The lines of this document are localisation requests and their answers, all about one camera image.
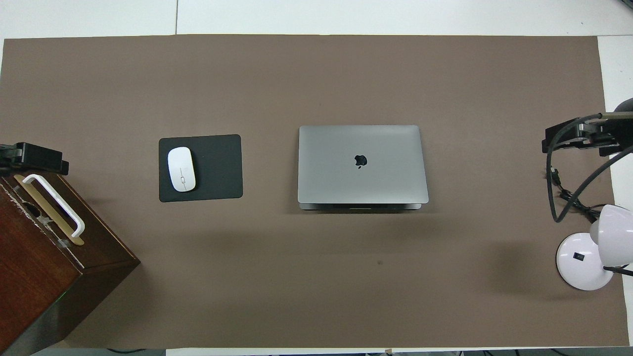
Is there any black mouse pad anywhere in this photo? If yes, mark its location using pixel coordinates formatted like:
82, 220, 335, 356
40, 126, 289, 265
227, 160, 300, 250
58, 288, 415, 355
158, 134, 244, 203

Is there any brown table mat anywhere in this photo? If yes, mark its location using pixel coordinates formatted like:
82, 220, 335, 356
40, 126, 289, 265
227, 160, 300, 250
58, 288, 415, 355
0, 35, 630, 349

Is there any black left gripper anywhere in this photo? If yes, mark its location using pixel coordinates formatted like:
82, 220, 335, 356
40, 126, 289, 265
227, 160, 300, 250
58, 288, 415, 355
0, 142, 70, 175

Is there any dark brown wooden box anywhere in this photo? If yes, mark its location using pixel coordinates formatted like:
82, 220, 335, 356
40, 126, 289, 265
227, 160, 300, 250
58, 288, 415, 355
0, 171, 141, 356

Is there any grey aluminium laptop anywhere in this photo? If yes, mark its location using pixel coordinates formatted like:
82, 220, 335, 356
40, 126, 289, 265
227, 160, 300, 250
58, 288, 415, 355
297, 125, 430, 212

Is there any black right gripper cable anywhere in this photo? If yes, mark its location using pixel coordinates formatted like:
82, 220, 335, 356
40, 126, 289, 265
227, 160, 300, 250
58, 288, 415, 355
546, 113, 633, 223

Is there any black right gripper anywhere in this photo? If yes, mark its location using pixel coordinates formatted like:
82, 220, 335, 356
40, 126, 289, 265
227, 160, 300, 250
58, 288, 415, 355
542, 118, 633, 152

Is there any white computer mouse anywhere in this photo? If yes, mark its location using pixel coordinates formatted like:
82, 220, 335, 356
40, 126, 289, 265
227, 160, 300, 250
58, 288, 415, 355
167, 147, 196, 192

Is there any white box handle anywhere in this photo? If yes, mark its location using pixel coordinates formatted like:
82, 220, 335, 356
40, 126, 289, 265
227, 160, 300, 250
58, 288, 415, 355
22, 174, 86, 239

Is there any brass handle plate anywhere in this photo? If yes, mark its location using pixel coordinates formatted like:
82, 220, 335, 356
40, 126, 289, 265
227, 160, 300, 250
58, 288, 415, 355
13, 174, 85, 246

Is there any black lamp power cable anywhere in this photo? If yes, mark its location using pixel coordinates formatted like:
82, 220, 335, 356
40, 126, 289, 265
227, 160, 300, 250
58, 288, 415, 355
546, 167, 633, 277

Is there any white desk lamp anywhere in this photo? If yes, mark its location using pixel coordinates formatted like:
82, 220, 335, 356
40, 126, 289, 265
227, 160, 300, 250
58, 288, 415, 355
556, 204, 633, 291

